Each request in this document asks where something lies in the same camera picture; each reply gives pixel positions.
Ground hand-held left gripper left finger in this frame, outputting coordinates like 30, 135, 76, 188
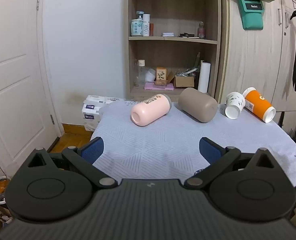
25, 137, 119, 189

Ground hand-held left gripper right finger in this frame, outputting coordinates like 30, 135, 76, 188
184, 137, 277, 190

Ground pink cup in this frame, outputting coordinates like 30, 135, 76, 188
130, 93, 173, 127

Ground taupe cup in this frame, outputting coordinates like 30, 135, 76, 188
179, 87, 218, 123

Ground white patterned paper cup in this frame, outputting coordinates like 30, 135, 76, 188
225, 91, 246, 119

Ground orange paper cup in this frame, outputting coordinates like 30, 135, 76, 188
242, 87, 277, 124

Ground white plastic cup stack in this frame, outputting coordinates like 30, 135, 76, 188
145, 68, 157, 83

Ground tissue paper packs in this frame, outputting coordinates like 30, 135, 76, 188
82, 95, 125, 131

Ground light blue tablecloth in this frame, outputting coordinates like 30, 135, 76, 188
90, 99, 296, 188

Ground cardboard box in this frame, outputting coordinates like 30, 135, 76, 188
173, 74, 195, 89

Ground white paper roll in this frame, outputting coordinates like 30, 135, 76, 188
197, 62, 212, 93

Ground pink flat box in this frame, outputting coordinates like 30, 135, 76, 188
144, 82, 174, 91

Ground floral wooden box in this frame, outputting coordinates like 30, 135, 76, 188
155, 67, 169, 86

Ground clear bottle cream cap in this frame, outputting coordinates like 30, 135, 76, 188
137, 59, 146, 87

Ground wooden wardrobe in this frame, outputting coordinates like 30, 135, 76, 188
217, 0, 296, 112

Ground wooden shelf unit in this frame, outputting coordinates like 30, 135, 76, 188
124, 0, 223, 101

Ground white door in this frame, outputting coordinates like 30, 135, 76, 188
0, 0, 64, 180

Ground black small tools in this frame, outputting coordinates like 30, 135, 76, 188
179, 32, 200, 39

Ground pink glass bottle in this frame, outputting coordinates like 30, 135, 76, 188
198, 21, 206, 39

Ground teal pump bottle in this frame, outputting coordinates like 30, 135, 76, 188
131, 11, 144, 37

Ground white tall bottle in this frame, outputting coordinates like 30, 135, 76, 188
142, 14, 151, 37

